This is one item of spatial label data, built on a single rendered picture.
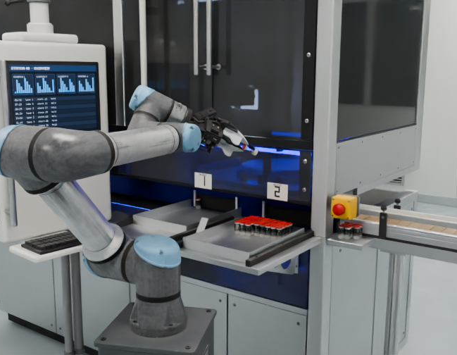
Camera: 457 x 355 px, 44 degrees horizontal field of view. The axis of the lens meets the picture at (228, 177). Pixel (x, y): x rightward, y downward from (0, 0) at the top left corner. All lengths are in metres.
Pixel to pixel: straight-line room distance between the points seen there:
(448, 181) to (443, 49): 1.41
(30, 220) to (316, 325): 1.15
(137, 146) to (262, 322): 1.13
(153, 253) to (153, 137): 0.29
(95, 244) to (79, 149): 0.35
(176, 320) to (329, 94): 0.90
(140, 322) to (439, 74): 5.47
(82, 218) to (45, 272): 1.76
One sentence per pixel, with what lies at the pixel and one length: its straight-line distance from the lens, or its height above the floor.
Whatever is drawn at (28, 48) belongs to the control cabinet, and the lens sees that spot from 2.29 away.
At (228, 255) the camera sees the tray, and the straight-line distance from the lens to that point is 1.77.
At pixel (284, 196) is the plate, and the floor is 1.00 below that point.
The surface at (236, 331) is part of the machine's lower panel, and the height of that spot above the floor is 0.43.
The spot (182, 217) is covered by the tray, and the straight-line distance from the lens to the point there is 2.25.
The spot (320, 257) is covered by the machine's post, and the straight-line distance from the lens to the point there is 2.04.
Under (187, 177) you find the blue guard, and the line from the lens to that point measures 2.31.
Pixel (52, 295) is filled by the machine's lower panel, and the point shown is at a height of 0.30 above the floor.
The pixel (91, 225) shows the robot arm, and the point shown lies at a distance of 1.43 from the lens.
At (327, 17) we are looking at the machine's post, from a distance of 1.95.
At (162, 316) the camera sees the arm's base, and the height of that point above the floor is 0.84.
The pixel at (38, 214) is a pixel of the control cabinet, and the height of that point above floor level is 0.89.
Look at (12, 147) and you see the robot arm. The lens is 1.27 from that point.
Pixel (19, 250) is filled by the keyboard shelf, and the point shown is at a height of 0.80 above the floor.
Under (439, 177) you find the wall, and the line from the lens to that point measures 6.67.
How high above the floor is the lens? 1.45
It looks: 11 degrees down
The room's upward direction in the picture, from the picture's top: straight up
